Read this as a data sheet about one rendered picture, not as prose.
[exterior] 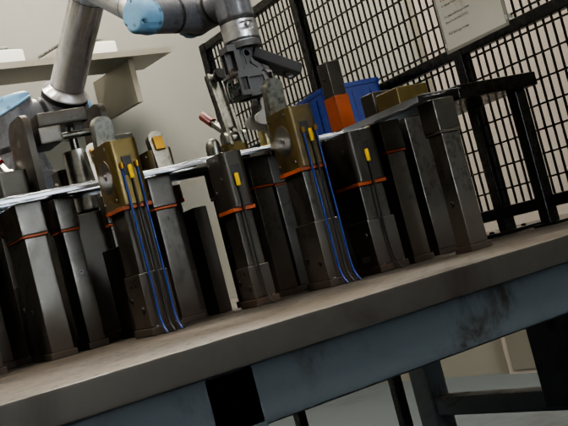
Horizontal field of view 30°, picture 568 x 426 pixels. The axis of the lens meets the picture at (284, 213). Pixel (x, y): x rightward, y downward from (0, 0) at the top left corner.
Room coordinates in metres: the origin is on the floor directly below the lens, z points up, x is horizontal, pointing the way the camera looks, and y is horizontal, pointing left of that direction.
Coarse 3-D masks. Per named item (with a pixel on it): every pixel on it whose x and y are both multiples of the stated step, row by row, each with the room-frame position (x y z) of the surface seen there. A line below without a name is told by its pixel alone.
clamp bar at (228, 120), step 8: (216, 72) 2.33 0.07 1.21; (208, 80) 2.35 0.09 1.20; (216, 80) 2.35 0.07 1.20; (208, 88) 2.36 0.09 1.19; (216, 88) 2.36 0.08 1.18; (224, 88) 2.36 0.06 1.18; (216, 96) 2.34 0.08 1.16; (224, 96) 2.36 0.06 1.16; (216, 104) 2.34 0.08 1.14; (224, 104) 2.36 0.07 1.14; (216, 112) 2.35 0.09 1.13; (224, 112) 2.35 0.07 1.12; (232, 112) 2.35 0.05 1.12; (224, 120) 2.33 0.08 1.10; (232, 120) 2.35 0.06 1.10; (224, 128) 2.33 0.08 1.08; (232, 128) 2.36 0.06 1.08; (240, 128) 2.35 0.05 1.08; (240, 136) 2.34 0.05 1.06; (232, 144) 2.33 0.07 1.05
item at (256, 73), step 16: (224, 48) 2.13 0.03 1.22; (240, 48) 2.15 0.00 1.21; (224, 64) 2.16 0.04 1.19; (240, 64) 2.14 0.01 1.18; (256, 64) 2.16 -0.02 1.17; (224, 80) 2.17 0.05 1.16; (240, 80) 2.11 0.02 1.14; (256, 80) 2.14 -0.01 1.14; (240, 96) 2.13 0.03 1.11; (256, 96) 2.18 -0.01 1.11
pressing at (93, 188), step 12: (336, 132) 2.18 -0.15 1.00; (324, 144) 2.36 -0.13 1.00; (252, 156) 2.23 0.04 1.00; (156, 168) 2.01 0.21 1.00; (168, 168) 2.01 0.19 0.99; (180, 168) 2.01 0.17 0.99; (192, 168) 2.14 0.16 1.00; (204, 168) 2.22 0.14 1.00; (96, 180) 1.95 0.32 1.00; (180, 180) 2.23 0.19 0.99; (36, 192) 1.89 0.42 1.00; (48, 192) 1.89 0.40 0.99; (60, 192) 1.90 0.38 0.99; (72, 192) 2.02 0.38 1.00; (84, 192) 2.07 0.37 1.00; (96, 192) 2.07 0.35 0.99; (0, 204) 1.84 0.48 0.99; (12, 204) 1.96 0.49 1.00
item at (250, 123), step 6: (252, 102) 2.18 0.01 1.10; (258, 102) 2.19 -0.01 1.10; (252, 108) 2.18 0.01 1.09; (258, 108) 2.19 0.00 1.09; (252, 114) 2.18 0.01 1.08; (246, 120) 2.17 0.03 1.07; (252, 120) 2.18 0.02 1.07; (246, 126) 2.17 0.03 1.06; (252, 126) 2.18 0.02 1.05; (258, 126) 2.18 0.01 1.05; (264, 126) 2.19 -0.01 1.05
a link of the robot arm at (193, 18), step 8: (184, 0) 2.17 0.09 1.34; (192, 0) 2.19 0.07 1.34; (200, 0) 2.18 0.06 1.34; (192, 8) 2.17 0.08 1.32; (200, 8) 2.18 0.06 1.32; (192, 16) 2.17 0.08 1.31; (200, 16) 2.19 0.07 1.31; (208, 16) 2.18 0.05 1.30; (192, 24) 2.18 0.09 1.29; (200, 24) 2.20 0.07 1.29; (208, 24) 2.20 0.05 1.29; (216, 24) 2.20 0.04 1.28; (184, 32) 2.20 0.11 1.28; (192, 32) 2.22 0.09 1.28; (200, 32) 2.24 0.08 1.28
